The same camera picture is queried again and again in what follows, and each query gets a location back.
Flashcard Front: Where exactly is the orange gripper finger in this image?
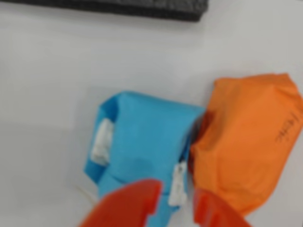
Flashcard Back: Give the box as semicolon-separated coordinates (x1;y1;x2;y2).
193;188;253;227
78;178;164;227

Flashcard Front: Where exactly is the blue paper bundle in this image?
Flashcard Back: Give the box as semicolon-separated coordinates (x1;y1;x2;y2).
82;89;206;227

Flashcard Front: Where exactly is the orange paper bundle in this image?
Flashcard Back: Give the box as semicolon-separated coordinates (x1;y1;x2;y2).
188;73;303;217

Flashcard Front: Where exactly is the dark grey foam strip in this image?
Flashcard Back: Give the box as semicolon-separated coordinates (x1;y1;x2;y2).
0;0;209;23

